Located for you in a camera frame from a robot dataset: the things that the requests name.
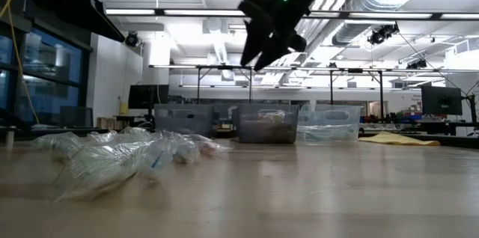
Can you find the long ceiling light strip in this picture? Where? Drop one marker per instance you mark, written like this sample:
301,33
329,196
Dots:
202,12

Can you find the yellow wall box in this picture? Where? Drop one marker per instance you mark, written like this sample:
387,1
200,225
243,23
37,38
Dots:
124,109

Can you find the large glass window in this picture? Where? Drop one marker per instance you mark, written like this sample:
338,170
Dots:
48,58

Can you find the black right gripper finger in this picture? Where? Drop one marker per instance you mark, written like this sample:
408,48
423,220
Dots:
271,52
254,39

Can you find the black workstation frame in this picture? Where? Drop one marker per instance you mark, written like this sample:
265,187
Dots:
198,84
381,88

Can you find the black computer monitor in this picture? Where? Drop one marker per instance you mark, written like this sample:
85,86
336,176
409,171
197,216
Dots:
147,96
441,100

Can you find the clear plastic bin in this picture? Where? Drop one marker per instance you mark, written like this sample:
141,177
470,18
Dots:
329,116

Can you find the dark grey chair back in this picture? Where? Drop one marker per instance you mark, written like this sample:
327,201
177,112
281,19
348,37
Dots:
76,116

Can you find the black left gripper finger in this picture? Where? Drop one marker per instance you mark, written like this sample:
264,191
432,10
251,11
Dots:
82,9

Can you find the black ceiling camera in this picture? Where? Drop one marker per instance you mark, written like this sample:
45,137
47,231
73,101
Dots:
379,35
131,39

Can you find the yellow cloth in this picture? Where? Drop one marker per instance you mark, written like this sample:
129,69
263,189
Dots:
396,138

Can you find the grey translucent plastic bin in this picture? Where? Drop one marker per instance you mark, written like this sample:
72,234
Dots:
265,131
183,124

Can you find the wooden rack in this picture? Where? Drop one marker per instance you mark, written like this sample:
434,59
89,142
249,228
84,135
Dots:
108,123

